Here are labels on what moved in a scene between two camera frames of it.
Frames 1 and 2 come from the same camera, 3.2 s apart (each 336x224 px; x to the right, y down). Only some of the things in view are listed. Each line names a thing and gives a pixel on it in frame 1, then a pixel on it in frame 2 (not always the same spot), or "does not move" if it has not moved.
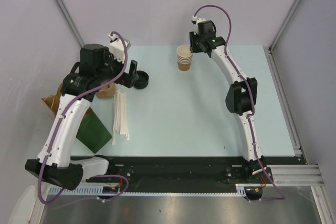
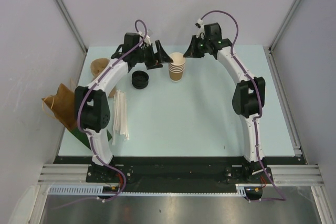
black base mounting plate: x=172 y=173 does not move
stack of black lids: x=142 y=81 does not move
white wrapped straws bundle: x=120 y=117 does not move
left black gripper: x=127 y=79 → x=162 y=56
